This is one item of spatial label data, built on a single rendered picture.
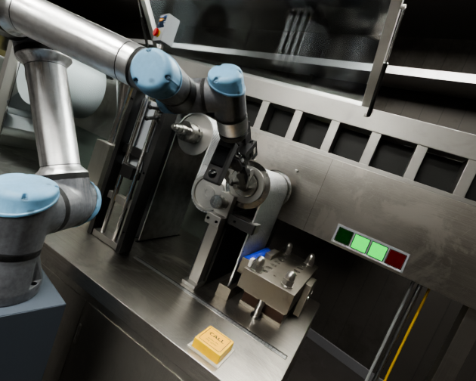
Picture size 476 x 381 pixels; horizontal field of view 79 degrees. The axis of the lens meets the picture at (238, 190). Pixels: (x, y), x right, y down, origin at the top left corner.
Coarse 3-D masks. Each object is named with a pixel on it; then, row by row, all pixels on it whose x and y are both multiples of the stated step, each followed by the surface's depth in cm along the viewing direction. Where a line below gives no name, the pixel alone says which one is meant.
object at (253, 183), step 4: (252, 176) 86; (236, 180) 88; (252, 180) 86; (256, 180) 86; (252, 184) 86; (256, 184) 86; (248, 188) 86; (252, 188) 86; (256, 188) 86; (236, 192) 88; (240, 192) 87; (244, 192) 87; (248, 192) 86; (252, 192) 86; (244, 196) 87; (248, 196) 86
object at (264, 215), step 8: (264, 208) 92; (272, 208) 99; (280, 208) 108; (256, 216) 88; (264, 216) 95; (272, 216) 103; (264, 224) 99; (272, 224) 107; (264, 232) 102; (248, 240) 90; (256, 240) 98; (264, 240) 107; (248, 248) 93; (256, 248) 101; (240, 256) 90
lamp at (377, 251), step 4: (372, 244) 103; (376, 244) 102; (372, 248) 103; (376, 248) 102; (380, 248) 102; (384, 248) 101; (368, 252) 103; (372, 252) 102; (376, 252) 102; (380, 252) 102; (384, 252) 101; (372, 256) 102; (376, 256) 102; (380, 256) 101
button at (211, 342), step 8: (208, 328) 68; (200, 336) 64; (208, 336) 65; (216, 336) 66; (224, 336) 67; (192, 344) 64; (200, 344) 63; (208, 344) 63; (216, 344) 64; (224, 344) 65; (232, 344) 66; (208, 352) 62; (216, 352) 61; (224, 352) 63; (216, 360) 61
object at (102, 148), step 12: (120, 84) 120; (120, 96) 122; (120, 108) 124; (120, 120) 126; (96, 144) 126; (108, 144) 123; (96, 156) 126; (108, 156) 124; (96, 168) 125; (96, 180) 125
